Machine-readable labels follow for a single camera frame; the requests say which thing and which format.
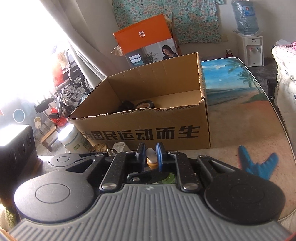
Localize green dropper bottle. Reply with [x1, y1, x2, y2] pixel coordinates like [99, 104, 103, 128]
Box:
[145, 148, 175, 184]

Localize black round item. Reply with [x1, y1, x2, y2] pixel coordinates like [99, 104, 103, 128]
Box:
[118, 100, 134, 112]

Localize white supplement jar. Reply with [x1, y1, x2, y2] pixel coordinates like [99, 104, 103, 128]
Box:
[58, 124, 92, 153]

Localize white rectangular charger block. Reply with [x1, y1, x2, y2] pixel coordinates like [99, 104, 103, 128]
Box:
[111, 142, 125, 154]

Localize gold ribbed round jar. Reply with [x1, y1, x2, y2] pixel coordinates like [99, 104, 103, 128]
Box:
[92, 143, 108, 152]

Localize brown cardboard box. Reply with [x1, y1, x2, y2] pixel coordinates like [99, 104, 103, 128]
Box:
[68, 53, 211, 150]

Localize round tape roll in box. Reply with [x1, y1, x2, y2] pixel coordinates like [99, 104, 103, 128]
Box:
[134, 100, 155, 109]

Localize wooden stool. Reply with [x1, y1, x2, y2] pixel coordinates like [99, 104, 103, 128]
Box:
[34, 122, 61, 152]

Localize blue starfish print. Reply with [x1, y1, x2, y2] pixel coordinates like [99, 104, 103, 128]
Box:
[238, 146, 279, 180]

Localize black speaker box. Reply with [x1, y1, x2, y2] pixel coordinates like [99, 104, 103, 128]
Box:
[1, 124, 38, 200]

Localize orange Philips product box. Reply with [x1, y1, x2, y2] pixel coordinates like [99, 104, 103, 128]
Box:
[111, 15, 182, 68]

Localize red thermos bottle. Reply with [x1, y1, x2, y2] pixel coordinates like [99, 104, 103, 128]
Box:
[225, 49, 233, 57]

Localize white water dispenser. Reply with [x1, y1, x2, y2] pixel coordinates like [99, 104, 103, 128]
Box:
[236, 33, 264, 67]

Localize beige curtain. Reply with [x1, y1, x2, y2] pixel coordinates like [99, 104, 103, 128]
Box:
[41, 1, 129, 88]

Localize floral teal hanging cloth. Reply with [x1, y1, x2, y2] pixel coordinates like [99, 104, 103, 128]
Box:
[112, 0, 225, 44]

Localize white bedding pile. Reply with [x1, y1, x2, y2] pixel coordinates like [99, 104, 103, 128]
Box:
[271, 39, 295, 114]

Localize blue water jug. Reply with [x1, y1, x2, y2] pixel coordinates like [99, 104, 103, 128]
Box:
[231, 1, 259, 35]

